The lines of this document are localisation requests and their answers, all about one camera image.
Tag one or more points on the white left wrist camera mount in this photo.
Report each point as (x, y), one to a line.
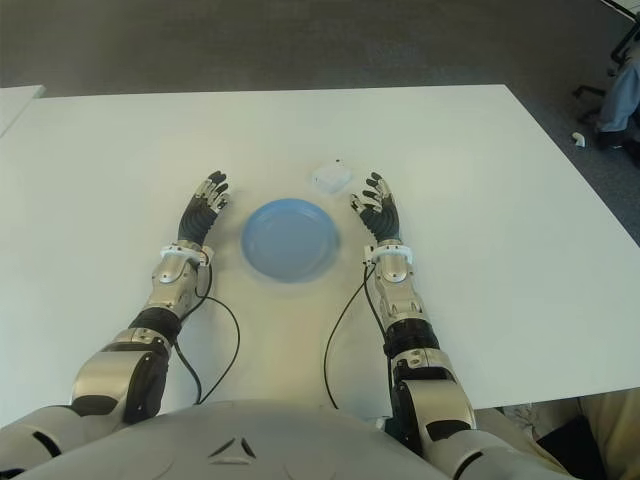
(175, 250)

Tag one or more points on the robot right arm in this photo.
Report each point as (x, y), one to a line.
(435, 395)

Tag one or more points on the black office chair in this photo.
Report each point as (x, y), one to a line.
(587, 91)

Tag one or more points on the white neighbouring table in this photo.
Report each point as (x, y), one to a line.
(17, 102)

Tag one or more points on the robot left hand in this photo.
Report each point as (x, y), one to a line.
(197, 222)

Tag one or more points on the person in blue jeans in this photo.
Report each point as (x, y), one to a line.
(622, 100)

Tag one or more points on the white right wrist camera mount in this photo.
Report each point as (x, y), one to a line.
(395, 250)

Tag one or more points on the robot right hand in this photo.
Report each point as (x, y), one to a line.
(384, 220)

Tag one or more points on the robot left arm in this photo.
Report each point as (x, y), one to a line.
(115, 370)

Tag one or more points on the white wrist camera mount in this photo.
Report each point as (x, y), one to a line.
(395, 250)
(175, 250)

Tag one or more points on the white charger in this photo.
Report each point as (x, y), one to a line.
(330, 177)

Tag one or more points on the blue round plate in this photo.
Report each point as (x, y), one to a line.
(290, 240)

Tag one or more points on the grey robot torso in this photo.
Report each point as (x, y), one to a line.
(240, 450)

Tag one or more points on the small white floor object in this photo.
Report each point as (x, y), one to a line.
(578, 139)

